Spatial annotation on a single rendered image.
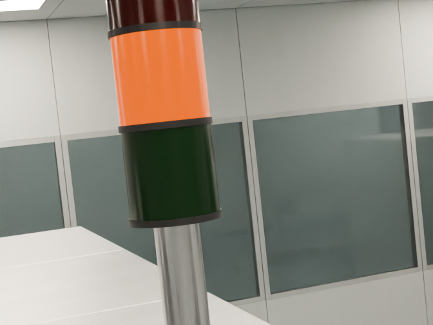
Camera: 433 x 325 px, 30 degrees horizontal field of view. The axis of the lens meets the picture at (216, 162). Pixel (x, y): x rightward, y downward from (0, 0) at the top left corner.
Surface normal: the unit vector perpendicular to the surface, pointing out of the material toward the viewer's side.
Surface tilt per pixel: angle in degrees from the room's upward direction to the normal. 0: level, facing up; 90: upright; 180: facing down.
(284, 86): 90
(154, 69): 90
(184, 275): 90
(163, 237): 90
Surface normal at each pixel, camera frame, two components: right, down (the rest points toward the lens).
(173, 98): 0.25, 0.03
